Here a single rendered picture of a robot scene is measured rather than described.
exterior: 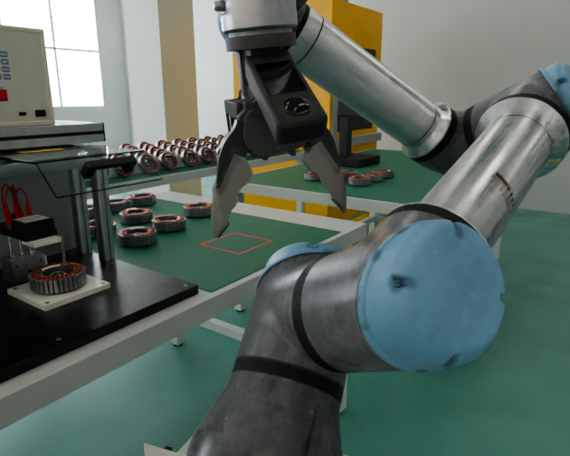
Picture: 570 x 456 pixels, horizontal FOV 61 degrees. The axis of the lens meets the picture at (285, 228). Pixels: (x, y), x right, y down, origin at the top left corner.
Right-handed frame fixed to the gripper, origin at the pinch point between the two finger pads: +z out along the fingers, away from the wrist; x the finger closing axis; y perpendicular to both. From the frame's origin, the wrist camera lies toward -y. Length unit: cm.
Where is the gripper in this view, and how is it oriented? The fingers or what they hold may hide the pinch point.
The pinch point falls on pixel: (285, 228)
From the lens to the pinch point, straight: 53.2
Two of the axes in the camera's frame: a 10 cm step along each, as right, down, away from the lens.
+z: 0.9, 9.4, 3.4
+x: -9.4, 1.9, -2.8
